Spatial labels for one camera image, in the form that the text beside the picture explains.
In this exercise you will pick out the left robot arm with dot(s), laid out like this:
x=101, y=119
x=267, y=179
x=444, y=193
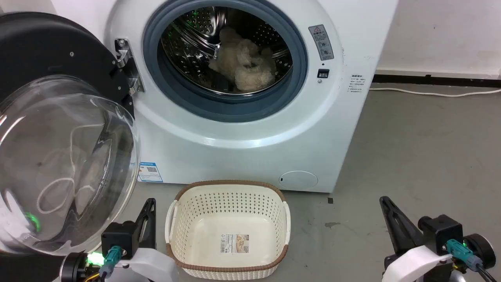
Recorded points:
x=72, y=268

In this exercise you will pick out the black baseboard strip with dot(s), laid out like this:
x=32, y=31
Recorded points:
x=438, y=80

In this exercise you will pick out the cream perforated laundry basket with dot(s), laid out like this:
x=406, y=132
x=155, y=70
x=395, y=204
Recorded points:
x=227, y=211

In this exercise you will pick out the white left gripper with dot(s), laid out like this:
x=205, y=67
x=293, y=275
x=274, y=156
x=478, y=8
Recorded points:
x=150, y=268

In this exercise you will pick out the round white filter cover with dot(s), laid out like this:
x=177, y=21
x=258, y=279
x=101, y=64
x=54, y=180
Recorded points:
x=298, y=180

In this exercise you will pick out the white front-load washing machine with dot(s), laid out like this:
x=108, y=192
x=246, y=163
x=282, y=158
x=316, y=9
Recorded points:
x=235, y=156

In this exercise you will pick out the cream plush toy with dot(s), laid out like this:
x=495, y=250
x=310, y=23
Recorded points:
x=244, y=62

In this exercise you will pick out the washer door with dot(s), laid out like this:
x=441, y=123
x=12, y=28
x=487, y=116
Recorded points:
x=43, y=51

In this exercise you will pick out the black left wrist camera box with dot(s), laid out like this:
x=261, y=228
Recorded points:
x=119, y=237

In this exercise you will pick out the metal door hinge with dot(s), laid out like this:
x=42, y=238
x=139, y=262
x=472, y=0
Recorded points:
x=126, y=62

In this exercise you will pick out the blue QR code sticker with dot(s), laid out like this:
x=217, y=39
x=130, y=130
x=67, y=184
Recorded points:
x=150, y=172

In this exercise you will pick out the black door latch slot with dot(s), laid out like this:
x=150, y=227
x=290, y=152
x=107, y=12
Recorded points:
x=323, y=73

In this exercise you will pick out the product label sticker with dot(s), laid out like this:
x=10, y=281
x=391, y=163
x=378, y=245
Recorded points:
x=235, y=243

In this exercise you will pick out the grey warning sticker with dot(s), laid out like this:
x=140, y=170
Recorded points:
x=321, y=42

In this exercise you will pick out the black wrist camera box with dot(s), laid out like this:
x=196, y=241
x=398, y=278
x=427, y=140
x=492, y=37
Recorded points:
x=119, y=237
x=440, y=231

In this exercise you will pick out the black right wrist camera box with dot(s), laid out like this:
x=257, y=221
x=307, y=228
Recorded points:
x=440, y=231

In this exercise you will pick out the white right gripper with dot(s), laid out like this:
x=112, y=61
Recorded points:
x=415, y=266

